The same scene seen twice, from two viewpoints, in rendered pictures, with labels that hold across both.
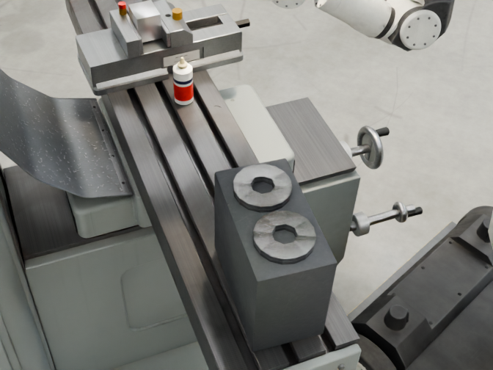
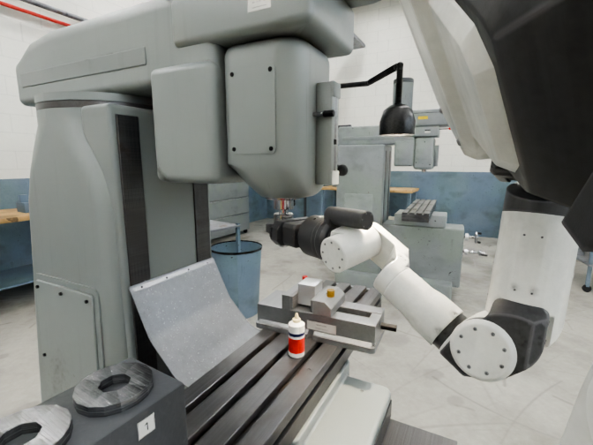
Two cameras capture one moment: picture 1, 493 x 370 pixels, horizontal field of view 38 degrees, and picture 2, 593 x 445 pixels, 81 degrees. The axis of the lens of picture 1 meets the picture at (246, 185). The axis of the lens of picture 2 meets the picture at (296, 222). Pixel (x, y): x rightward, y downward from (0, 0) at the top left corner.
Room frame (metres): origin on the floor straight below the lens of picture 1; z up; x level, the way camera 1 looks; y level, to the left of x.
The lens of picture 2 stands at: (0.68, -0.47, 1.39)
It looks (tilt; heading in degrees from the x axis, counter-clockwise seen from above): 10 degrees down; 51
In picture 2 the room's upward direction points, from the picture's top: straight up
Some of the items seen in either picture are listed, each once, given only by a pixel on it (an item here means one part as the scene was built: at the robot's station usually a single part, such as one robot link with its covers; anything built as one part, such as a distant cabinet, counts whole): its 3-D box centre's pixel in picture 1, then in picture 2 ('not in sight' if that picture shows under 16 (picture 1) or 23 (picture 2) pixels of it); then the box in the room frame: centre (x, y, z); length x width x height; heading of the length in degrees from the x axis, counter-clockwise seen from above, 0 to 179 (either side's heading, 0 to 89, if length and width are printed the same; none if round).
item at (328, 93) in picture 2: not in sight; (327, 135); (1.21, 0.07, 1.44); 0.04 x 0.04 x 0.21; 23
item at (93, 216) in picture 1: (171, 150); (284, 400); (1.16, 0.17, 0.77); 0.50 x 0.35 x 0.12; 113
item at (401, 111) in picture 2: not in sight; (397, 119); (1.30, -0.03, 1.47); 0.07 x 0.07 x 0.06
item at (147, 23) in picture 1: (144, 21); (310, 291); (1.30, 0.23, 1.02); 0.06 x 0.05 x 0.06; 26
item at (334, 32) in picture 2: not in sight; (266, 28); (1.15, 0.21, 1.68); 0.34 x 0.24 x 0.10; 113
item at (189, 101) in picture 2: not in sight; (216, 129); (1.09, 0.35, 1.47); 0.24 x 0.19 x 0.26; 23
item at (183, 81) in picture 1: (183, 78); (296, 333); (1.18, 0.14, 0.97); 0.04 x 0.04 x 0.11
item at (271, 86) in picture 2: not in sight; (281, 125); (1.16, 0.18, 1.47); 0.21 x 0.19 x 0.32; 23
